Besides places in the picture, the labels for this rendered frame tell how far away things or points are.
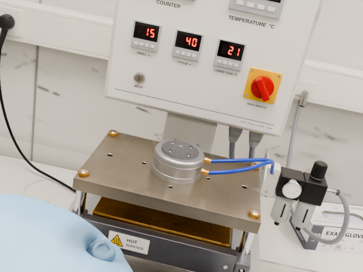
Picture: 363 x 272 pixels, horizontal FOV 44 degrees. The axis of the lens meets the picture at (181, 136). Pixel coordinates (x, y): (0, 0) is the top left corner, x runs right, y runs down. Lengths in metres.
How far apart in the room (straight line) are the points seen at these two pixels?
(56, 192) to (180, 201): 0.68
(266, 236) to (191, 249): 0.55
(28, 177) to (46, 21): 0.43
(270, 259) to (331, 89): 0.45
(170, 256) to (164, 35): 0.36
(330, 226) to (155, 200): 0.64
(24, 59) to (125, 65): 0.57
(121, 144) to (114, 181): 0.12
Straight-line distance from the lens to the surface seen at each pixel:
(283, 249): 1.17
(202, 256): 0.66
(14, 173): 1.36
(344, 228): 0.94
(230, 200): 0.67
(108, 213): 0.68
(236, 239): 0.78
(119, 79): 0.81
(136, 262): 0.80
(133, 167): 0.70
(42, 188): 1.29
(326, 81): 1.21
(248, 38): 0.76
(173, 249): 0.66
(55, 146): 1.39
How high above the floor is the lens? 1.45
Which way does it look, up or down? 24 degrees down
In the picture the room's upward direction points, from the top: 12 degrees clockwise
